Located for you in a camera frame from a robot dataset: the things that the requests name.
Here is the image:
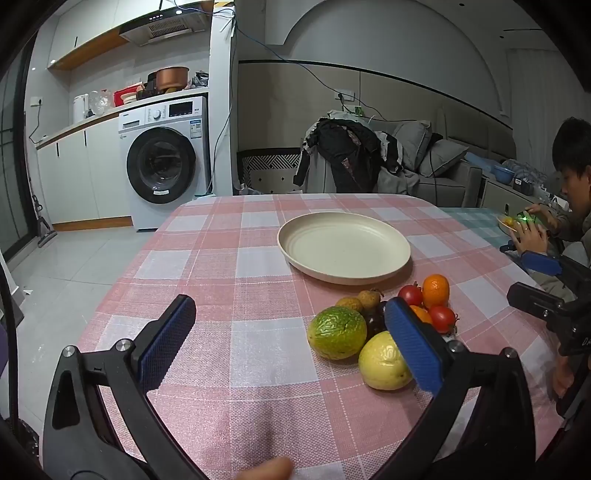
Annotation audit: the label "grey pillow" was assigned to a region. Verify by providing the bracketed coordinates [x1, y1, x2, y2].
[392, 120, 433, 170]
[418, 138, 470, 178]

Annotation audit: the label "floor mop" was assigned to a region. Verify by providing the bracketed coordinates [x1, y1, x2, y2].
[30, 194, 59, 248]

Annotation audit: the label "person's left hand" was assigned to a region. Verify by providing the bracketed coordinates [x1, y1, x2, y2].
[238, 456, 295, 480]

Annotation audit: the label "red box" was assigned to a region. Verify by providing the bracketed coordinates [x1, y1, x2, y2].
[114, 85, 145, 108]

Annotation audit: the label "yellow guava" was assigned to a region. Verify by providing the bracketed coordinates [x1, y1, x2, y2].
[358, 330, 414, 391]

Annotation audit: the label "steel range hood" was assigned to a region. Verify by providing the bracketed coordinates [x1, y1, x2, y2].
[119, 7, 208, 46]

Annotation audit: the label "clear plastic bag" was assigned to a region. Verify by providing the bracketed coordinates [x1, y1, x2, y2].
[88, 89, 114, 117]

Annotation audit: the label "copper pot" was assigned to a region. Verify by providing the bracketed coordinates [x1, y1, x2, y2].
[156, 66, 191, 92]

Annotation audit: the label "white curtain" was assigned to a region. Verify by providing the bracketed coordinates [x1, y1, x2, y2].
[505, 46, 574, 172]

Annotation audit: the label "white washing machine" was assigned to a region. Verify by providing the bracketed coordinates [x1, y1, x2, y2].
[117, 95, 211, 232]

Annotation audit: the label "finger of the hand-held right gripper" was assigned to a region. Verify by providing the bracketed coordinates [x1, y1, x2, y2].
[507, 282, 568, 320]
[517, 251, 564, 278]

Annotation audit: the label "white base cabinets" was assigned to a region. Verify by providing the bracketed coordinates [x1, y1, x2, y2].
[36, 113, 134, 228]

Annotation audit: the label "white wall cabinet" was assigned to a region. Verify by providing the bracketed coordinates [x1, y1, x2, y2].
[46, 9, 131, 71]

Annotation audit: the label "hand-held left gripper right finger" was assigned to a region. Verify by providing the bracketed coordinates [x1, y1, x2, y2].
[373, 298, 539, 480]

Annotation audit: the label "person's right hand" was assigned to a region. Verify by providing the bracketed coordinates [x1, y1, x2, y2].
[551, 353, 576, 400]

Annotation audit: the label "pink checked tablecloth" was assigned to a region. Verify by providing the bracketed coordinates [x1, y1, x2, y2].
[44, 193, 566, 480]

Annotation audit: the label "red cherry tomato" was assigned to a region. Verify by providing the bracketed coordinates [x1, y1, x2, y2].
[428, 305, 458, 334]
[398, 284, 424, 308]

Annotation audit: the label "cream round plate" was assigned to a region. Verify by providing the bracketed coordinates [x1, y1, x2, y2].
[277, 211, 411, 284]

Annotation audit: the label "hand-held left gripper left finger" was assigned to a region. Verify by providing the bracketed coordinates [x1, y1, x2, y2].
[41, 294, 205, 480]

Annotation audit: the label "grey sofa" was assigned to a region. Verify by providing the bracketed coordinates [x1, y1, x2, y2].
[374, 120, 484, 208]

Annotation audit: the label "green speckled guava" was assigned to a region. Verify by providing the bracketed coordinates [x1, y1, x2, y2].
[307, 305, 368, 361]

